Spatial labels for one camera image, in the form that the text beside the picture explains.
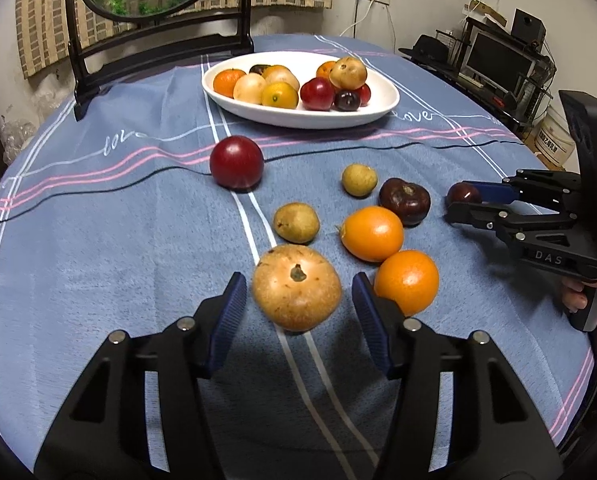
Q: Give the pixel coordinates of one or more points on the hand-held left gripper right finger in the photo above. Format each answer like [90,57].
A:
[371,315]

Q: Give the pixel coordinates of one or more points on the pale peach round fruit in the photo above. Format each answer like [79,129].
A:
[249,89]
[282,75]

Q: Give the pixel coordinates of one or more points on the large tan speckled fruit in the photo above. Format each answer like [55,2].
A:
[297,290]

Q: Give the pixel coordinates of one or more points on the clear plastic bag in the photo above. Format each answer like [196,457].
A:
[18,137]

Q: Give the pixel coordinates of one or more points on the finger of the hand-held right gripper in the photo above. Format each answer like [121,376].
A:
[478,214]
[493,191]

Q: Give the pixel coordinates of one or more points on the white plastic bucket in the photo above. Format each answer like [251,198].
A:
[555,140]

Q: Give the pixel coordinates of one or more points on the black speaker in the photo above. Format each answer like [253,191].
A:
[528,27]

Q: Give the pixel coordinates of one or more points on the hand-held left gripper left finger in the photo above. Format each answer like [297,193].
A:
[226,310]

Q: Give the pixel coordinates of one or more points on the small red fruit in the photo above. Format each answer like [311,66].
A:
[365,95]

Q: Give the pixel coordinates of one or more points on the yellow brown pear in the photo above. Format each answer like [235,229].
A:
[296,222]

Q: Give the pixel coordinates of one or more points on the woven checked wall mat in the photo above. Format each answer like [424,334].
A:
[43,15]

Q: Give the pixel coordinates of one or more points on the dark wrinkled plum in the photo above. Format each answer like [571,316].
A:
[405,202]

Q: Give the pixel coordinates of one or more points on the large dark red fruit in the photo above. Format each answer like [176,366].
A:
[237,162]

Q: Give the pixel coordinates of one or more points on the black computer monitor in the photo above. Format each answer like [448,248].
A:
[498,60]

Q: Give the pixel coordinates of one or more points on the black metal rack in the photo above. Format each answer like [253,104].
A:
[533,105]

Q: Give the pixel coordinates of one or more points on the white oval plate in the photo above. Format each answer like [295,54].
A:
[298,117]

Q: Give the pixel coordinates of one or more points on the cardboard box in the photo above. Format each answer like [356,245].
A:
[488,10]

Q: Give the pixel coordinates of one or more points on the dark brown fruit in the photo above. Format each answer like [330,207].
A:
[258,68]

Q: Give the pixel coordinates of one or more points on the brown lumpy fruit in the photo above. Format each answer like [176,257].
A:
[349,72]

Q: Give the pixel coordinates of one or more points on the small yellow green fruit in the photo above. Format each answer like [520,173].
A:
[359,180]

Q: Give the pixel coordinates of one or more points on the small dark red plum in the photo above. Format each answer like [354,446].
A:
[462,192]

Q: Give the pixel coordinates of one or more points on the yellow orange round fruit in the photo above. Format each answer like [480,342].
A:
[279,96]

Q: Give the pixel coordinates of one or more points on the person's right hand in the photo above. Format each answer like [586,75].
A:
[573,296]

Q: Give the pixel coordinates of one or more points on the dark purple plum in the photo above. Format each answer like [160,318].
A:
[347,101]

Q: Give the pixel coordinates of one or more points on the red apple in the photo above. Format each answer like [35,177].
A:
[317,94]

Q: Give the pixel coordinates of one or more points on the black hat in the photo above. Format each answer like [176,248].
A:
[428,50]

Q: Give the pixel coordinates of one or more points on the small orange tangerine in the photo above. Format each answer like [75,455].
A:
[324,69]

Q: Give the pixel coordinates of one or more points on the blue striped tablecloth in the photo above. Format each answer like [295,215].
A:
[128,235]

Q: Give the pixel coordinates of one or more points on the large orange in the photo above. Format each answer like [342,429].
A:
[372,234]
[408,282]

